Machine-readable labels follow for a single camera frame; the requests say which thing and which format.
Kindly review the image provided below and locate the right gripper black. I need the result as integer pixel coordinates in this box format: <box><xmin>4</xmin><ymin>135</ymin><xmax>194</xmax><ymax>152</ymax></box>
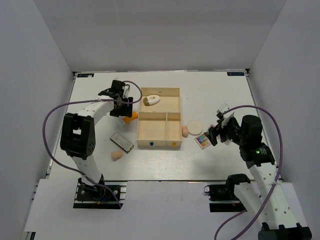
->
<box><xmin>204</xmin><ymin>116</ymin><xmax>247</xmax><ymax>146</ymax></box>

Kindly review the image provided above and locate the orange sunscreen tube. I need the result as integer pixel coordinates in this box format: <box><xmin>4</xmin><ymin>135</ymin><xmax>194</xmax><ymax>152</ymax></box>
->
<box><xmin>118</xmin><ymin>111</ymin><xmax>139</xmax><ymax>125</ymax></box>

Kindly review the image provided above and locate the round white powder puff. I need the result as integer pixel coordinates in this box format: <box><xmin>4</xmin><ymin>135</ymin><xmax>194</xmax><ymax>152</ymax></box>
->
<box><xmin>186</xmin><ymin>120</ymin><xmax>203</xmax><ymax>136</ymax></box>

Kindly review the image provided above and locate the beige makeup sponge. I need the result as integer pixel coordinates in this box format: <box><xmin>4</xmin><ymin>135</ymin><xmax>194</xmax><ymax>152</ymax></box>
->
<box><xmin>181</xmin><ymin>125</ymin><xmax>189</xmax><ymax>138</ymax></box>
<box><xmin>110</xmin><ymin>150</ymin><xmax>123</xmax><ymax>161</ymax></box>

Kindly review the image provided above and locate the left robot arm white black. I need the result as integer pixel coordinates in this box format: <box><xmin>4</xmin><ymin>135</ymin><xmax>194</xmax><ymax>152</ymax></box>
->
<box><xmin>60</xmin><ymin>80</ymin><xmax>133</xmax><ymax>200</ymax></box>

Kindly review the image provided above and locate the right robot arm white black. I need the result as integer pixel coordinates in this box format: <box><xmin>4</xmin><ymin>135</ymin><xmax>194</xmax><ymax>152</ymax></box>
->
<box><xmin>204</xmin><ymin>115</ymin><xmax>312</xmax><ymax>240</ymax></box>

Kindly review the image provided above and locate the colourful eyeshadow palette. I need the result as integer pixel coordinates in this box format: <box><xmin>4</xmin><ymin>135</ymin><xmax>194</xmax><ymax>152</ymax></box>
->
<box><xmin>194</xmin><ymin>134</ymin><xmax>212</xmax><ymax>150</ymax></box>

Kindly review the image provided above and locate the nude eyeshadow palette clear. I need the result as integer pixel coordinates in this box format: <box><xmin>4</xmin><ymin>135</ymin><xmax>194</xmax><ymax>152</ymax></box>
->
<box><xmin>216</xmin><ymin>134</ymin><xmax>231</xmax><ymax>146</ymax></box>

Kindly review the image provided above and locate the cream organizer tray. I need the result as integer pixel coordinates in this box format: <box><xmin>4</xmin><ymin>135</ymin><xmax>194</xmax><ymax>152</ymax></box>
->
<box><xmin>136</xmin><ymin>87</ymin><xmax>182</xmax><ymax>150</ymax></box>

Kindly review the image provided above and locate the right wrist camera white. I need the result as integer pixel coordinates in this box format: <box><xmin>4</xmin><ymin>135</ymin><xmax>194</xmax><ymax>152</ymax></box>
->
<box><xmin>216</xmin><ymin>103</ymin><xmax>234</xmax><ymax>128</ymax></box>

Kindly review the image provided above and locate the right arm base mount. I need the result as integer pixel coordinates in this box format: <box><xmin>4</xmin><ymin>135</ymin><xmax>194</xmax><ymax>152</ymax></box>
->
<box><xmin>203</xmin><ymin>173</ymin><xmax>251</xmax><ymax>213</ymax></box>

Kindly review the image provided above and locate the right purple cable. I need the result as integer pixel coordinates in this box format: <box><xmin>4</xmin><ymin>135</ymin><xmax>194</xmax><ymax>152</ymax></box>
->
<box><xmin>214</xmin><ymin>104</ymin><xmax>283</xmax><ymax>240</ymax></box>

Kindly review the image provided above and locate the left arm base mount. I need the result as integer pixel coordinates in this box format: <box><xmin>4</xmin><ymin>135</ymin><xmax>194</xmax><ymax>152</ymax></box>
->
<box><xmin>73</xmin><ymin>181</ymin><xmax>127</xmax><ymax>210</ymax></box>

